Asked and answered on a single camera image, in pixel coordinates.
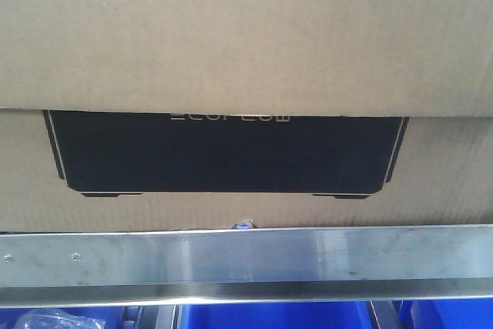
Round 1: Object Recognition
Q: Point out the blue plastic bin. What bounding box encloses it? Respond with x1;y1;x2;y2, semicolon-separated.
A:
397;298;492;329
179;301;373;328
1;307;123;328

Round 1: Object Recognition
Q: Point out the metal shelf rail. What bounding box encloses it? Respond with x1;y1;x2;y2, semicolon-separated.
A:
1;225;492;307

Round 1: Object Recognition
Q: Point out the small blue white object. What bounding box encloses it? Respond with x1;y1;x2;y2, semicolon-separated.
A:
233;219;256;230

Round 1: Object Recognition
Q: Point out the brown cardboard box black print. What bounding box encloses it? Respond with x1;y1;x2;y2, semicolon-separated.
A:
1;0;492;232

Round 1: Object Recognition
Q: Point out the blue plastic bin left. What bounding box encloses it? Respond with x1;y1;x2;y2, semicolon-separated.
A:
1;307;123;328

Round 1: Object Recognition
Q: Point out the clear plastic bag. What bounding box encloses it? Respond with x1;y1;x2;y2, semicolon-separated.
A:
14;308;106;329

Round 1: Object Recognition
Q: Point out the blue plastic bin right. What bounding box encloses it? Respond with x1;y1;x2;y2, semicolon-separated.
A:
397;298;492;329

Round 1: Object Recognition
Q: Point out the blue plastic bin middle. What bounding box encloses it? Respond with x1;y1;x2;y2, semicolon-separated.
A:
179;301;373;328

